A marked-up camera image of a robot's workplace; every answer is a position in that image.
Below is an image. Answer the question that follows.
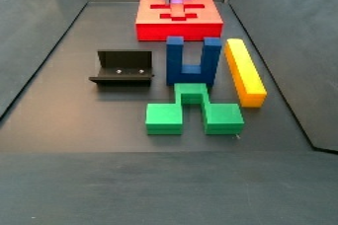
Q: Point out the blue U-shaped block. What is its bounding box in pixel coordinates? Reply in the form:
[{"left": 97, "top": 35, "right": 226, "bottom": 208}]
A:
[{"left": 167, "top": 37, "right": 222, "bottom": 86}]

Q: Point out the red slotted board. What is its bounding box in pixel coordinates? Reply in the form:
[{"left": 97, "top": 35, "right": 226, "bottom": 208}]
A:
[{"left": 135, "top": 0, "right": 224, "bottom": 41}]

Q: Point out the yellow rectangular bar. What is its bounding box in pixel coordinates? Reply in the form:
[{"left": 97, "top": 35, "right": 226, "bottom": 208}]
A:
[{"left": 225, "top": 38, "right": 268, "bottom": 108}]

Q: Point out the green stepped block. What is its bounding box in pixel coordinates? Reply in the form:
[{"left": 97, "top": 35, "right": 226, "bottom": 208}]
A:
[{"left": 146, "top": 83, "right": 245, "bottom": 135}]

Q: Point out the black angle bracket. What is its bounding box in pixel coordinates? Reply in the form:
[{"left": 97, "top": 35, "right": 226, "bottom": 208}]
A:
[{"left": 89, "top": 49, "right": 154, "bottom": 84}]

